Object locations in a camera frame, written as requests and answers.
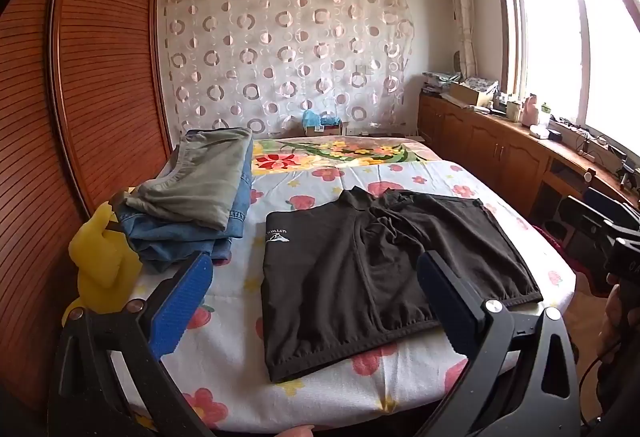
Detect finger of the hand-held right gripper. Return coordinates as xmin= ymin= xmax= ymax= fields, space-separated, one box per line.
xmin=582 ymin=187 xmax=640 ymax=224
xmin=559 ymin=196 xmax=621 ymax=243

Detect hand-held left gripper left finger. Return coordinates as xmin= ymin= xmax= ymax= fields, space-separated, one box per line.
xmin=47 ymin=251 xmax=216 ymax=437

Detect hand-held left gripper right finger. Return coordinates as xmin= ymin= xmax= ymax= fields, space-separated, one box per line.
xmin=416 ymin=249 xmax=581 ymax=437

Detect black pants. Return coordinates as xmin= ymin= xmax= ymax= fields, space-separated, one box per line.
xmin=261 ymin=186 xmax=545 ymax=384

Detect grey-green folded pants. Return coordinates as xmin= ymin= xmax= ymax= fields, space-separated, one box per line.
xmin=125 ymin=127 xmax=253 ymax=233

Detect person's right hand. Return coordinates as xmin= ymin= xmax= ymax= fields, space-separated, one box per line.
xmin=597 ymin=284 xmax=640 ymax=368

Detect red blanket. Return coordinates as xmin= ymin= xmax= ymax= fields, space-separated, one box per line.
xmin=537 ymin=224 xmax=568 ymax=250

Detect white flower-print quilt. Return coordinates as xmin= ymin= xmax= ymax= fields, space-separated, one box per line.
xmin=107 ymin=159 xmax=578 ymax=433

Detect folded blue jeans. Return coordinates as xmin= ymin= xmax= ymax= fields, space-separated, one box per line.
xmin=117 ymin=157 xmax=256 ymax=274

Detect yellow plush toy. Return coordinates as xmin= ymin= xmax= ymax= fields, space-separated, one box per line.
xmin=62 ymin=187 xmax=143 ymax=323

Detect long wooden cabinet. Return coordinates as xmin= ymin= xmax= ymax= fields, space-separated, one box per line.
xmin=417 ymin=92 xmax=640 ymax=238

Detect open cardboard box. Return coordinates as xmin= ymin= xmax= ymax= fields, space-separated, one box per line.
xmin=449 ymin=79 xmax=498 ymax=108

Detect window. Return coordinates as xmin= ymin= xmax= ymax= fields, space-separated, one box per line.
xmin=492 ymin=0 xmax=640 ymax=158

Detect floral plush blanket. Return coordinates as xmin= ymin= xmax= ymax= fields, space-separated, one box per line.
xmin=250 ymin=134 xmax=443 ymax=178

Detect pile of books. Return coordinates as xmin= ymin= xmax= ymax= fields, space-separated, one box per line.
xmin=421 ymin=72 xmax=461 ymax=95

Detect small cardboard box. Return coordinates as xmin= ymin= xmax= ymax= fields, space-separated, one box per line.
xmin=302 ymin=119 xmax=343 ymax=138

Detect blue plastic bag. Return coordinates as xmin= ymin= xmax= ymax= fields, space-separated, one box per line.
xmin=301 ymin=111 xmax=341 ymax=130

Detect beige window curtain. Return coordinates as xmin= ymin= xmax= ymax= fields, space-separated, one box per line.
xmin=442 ymin=0 xmax=478 ymax=78

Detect wooden slatted wardrobe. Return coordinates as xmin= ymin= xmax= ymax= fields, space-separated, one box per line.
xmin=0 ymin=0 xmax=173 ymax=413

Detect circle-patterned sheer curtain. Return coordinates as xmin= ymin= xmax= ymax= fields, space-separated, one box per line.
xmin=159 ymin=0 xmax=418 ymax=140

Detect black cable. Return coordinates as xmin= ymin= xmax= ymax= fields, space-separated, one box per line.
xmin=580 ymin=347 xmax=621 ymax=388

